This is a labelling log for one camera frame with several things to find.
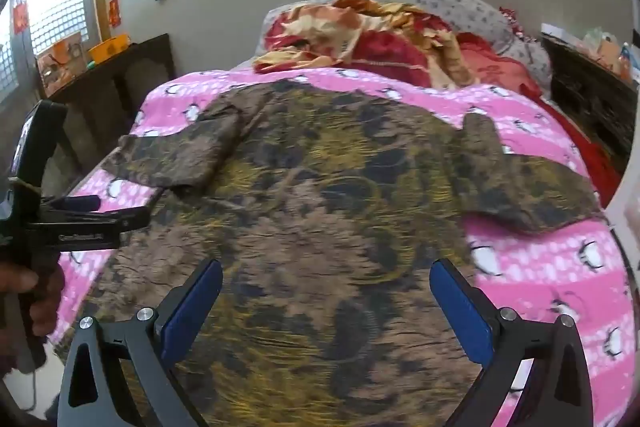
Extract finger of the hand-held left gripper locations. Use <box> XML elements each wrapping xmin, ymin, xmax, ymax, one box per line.
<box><xmin>44</xmin><ymin>195</ymin><xmax>102</xmax><ymax>214</ymax></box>
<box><xmin>25</xmin><ymin>206</ymin><xmax>152</xmax><ymax>254</ymax></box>

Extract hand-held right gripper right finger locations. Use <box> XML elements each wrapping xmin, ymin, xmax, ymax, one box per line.
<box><xmin>429</xmin><ymin>258</ymin><xmax>593</xmax><ymax>427</ymax></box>

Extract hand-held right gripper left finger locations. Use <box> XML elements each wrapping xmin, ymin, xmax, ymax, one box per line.
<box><xmin>59</xmin><ymin>258</ymin><xmax>224</xmax><ymax>427</ymax></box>

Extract dark yellow floral shirt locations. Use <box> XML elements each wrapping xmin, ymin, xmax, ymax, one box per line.
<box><xmin>52</xmin><ymin>79</ymin><xmax>606</xmax><ymax>427</ymax></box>

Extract person's left hand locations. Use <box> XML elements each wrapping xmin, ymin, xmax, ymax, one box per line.
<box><xmin>0</xmin><ymin>257</ymin><xmax>67</xmax><ymax>339</ymax></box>

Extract orange cardboard box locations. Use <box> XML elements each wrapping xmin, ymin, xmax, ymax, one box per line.
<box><xmin>36</xmin><ymin>33</ymin><xmax>86</xmax><ymax>90</ymax></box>

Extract pink penguin blanket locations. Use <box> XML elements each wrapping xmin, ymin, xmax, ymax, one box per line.
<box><xmin>47</xmin><ymin>67</ymin><xmax>636</xmax><ymax>427</ymax></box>

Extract yellow plastic basin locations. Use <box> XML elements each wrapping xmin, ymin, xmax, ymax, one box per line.
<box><xmin>89</xmin><ymin>34</ymin><xmax>131</xmax><ymax>62</ymax></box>

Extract red paper window sign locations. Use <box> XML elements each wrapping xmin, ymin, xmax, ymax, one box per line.
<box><xmin>12</xmin><ymin>2</ymin><xmax>30</xmax><ymax>35</ymax></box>

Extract barred window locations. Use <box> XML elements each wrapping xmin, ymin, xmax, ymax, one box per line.
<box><xmin>0</xmin><ymin>0</ymin><xmax>96</xmax><ymax>92</ymax></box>

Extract plain red blanket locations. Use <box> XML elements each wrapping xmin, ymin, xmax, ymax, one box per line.
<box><xmin>525</xmin><ymin>94</ymin><xmax>623</xmax><ymax>208</ymax></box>

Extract red embroidered cloth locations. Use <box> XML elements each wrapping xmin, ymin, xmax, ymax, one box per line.
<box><xmin>457</xmin><ymin>32</ymin><xmax>546</xmax><ymax>100</ymax></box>

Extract clutter of packets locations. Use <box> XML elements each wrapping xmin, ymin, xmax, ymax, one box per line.
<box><xmin>580</xmin><ymin>27</ymin><xmax>640</xmax><ymax>82</ymax></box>

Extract grey floral pillow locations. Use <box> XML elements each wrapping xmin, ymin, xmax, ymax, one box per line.
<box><xmin>310</xmin><ymin>0</ymin><xmax>551</xmax><ymax>82</ymax></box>

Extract red orange floral blanket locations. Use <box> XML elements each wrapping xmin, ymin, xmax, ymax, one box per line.
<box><xmin>252</xmin><ymin>0</ymin><xmax>501</xmax><ymax>90</ymax></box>

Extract dark wooden bed frame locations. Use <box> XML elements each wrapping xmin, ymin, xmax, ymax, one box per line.
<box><xmin>40</xmin><ymin>33</ymin><xmax>176</xmax><ymax>198</ymax></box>

